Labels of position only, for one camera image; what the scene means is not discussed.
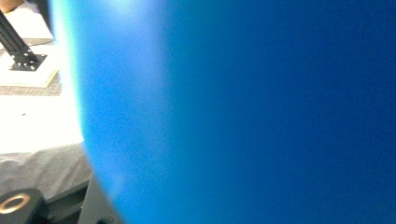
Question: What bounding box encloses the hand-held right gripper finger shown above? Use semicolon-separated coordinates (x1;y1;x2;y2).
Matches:
77;172;126;224

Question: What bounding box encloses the blue plastic bottle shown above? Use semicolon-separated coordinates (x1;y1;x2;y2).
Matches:
50;0;396;224

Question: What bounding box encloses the white sheet mat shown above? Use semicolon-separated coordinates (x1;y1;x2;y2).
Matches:
0;92;86;155

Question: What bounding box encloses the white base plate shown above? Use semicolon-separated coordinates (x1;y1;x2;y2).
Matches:
0;43;60;89

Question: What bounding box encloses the black metal frame pole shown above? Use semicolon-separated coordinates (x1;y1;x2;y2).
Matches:
0;8;49;73

